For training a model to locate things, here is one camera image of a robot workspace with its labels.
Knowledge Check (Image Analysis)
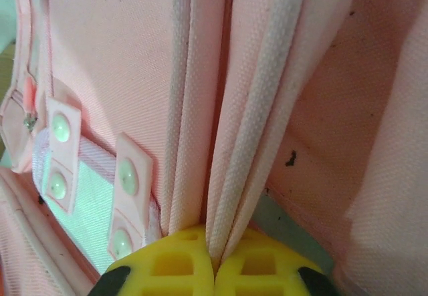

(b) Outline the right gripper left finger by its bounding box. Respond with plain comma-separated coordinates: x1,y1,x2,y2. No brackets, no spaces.
88,225,215,296

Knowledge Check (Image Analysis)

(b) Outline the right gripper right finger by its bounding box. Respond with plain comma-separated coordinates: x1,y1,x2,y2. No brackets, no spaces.
215,227,338,296

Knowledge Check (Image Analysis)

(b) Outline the pink backpack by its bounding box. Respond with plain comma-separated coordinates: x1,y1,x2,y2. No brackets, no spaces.
0,0,428,296

